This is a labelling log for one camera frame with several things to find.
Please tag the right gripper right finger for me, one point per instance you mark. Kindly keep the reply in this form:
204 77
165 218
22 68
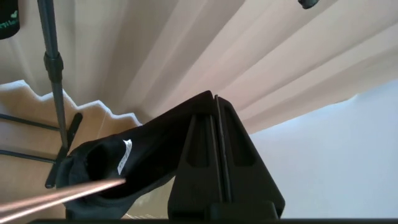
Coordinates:
252 189

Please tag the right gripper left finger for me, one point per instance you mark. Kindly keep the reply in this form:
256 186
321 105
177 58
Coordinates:
192 189

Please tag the black garment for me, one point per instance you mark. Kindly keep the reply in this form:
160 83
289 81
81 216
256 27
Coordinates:
149 146

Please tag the pink clothes hanger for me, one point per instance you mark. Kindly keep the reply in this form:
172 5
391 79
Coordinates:
62 196

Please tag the black shorts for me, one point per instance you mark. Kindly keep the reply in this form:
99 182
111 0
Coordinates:
9 32

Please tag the black clothes rack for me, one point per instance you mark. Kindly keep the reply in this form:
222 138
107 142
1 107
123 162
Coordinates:
53 68

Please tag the beige curtain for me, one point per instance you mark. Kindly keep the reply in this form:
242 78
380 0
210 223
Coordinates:
217 46

